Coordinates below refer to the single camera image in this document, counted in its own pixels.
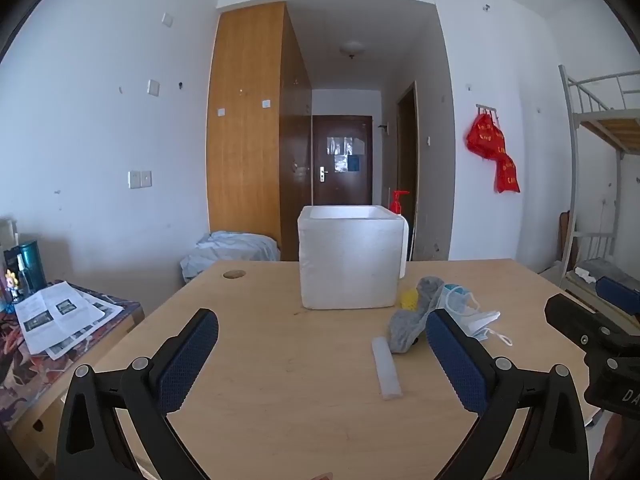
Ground blue surgical face mask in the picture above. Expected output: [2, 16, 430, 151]
[438, 284, 513, 347]

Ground white foam strip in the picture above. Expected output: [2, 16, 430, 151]
[371, 337, 402, 401]

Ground grey sock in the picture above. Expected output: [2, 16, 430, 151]
[388, 276, 445, 354]

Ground yellow foam fruit net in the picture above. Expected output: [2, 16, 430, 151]
[399, 288, 419, 311]

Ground patterned side table cloth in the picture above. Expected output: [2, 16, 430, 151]
[1, 285, 144, 434]

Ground printed paper sheets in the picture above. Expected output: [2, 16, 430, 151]
[15, 282, 124, 360]

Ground teal cylindrical canister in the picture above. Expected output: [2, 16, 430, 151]
[20, 240, 47, 292]

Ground light blue cloth pile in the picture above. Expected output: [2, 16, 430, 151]
[180, 231, 281, 283]

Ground red hanging banner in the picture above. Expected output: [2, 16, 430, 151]
[465, 112, 521, 193]

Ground white red pump bottle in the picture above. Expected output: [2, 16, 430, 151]
[390, 190, 410, 214]

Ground white styrofoam box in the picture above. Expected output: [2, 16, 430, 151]
[297, 205, 409, 310]

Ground wooden wardrobe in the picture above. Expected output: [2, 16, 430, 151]
[206, 1, 311, 261]

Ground dark brown entrance door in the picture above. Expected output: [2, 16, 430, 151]
[312, 115, 373, 206]

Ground ceiling lamp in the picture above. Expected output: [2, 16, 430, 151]
[340, 41, 366, 58]

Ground metal bunk bed frame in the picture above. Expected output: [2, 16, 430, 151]
[560, 66, 639, 286]

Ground double wall switch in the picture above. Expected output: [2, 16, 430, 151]
[128, 170, 152, 190]

